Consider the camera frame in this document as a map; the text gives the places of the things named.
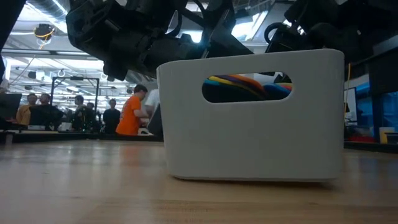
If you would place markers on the yellow measuring cup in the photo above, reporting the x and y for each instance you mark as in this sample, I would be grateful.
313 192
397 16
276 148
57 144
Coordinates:
231 83

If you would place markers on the red measuring cup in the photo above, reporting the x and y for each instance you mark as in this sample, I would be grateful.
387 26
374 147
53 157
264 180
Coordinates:
287 86

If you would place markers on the white plastic basket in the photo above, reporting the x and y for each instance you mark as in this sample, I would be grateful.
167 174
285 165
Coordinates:
255 140

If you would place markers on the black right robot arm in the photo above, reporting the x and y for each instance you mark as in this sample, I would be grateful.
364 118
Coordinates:
379 18

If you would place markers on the person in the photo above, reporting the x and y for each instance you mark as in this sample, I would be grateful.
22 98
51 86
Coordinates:
46 115
81 116
90 105
130 118
25 115
111 118
153 99

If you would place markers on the yellow storage box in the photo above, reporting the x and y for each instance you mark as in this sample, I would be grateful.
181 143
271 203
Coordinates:
387 135

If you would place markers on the black laptop screen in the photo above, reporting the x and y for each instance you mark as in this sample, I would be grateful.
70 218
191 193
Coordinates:
9 105

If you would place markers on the black metal rack frame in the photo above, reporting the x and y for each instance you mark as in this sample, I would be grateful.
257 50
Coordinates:
74 78

